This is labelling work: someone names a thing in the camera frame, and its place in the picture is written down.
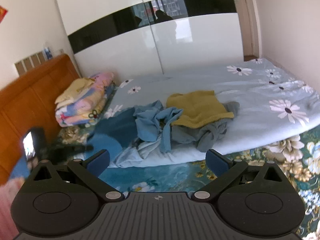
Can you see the white pale blue garment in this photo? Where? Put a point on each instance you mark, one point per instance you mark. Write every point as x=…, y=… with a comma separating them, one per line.
x=140, y=154

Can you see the folded colourful cartoon blanket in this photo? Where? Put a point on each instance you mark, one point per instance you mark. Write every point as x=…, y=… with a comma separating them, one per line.
x=87, y=108

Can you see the light blue shirt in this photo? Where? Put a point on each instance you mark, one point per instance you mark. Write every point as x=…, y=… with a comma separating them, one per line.
x=153, y=121

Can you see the pale yellow folded cloth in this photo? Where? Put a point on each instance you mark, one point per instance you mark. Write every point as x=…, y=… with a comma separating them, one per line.
x=76, y=89

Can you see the white glossy sliding wardrobe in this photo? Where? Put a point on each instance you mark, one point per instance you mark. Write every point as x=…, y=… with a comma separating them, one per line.
x=139, y=37

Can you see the wooden door frame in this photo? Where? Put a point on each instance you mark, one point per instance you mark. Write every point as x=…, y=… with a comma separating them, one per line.
x=250, y=28

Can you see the teal floral bed sheet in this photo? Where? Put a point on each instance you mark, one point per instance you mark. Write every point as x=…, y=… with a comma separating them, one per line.
x=261, y=204

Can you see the grey green garment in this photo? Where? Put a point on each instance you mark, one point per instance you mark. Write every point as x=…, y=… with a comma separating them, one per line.
x=204, y=137

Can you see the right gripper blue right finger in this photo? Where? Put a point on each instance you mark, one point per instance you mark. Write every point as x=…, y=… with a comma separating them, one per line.
x=227, y=172

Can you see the cardboard boxes behind headboard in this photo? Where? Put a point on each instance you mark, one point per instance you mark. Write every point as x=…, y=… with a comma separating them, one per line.
x=28, y=63

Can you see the red wall decoration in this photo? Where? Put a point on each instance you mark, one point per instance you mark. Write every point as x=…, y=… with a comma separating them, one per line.
x=3, y=13

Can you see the orange wooden headboard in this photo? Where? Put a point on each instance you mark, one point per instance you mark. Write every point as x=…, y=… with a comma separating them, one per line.
x=29, y=101

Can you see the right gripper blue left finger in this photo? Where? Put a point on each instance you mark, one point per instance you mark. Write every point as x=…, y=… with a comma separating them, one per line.
x=88, y=172

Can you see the mustard yellow sweater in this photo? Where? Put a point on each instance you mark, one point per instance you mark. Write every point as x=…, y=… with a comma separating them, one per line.
x=199, y=108

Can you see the blue fleece garment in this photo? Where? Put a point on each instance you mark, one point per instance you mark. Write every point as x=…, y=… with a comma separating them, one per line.
x=114, y=134

